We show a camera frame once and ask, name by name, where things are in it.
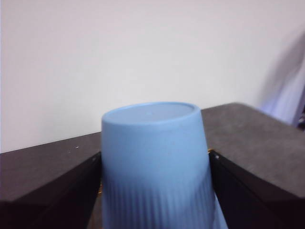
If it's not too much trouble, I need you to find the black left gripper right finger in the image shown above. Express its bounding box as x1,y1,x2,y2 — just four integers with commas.
208,149,305,229

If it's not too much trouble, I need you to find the blue ribbed plastic cup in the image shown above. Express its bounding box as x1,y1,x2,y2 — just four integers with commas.
101,102,229,229

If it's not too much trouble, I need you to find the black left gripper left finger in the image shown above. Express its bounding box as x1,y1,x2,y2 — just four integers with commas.
0,152,103,229

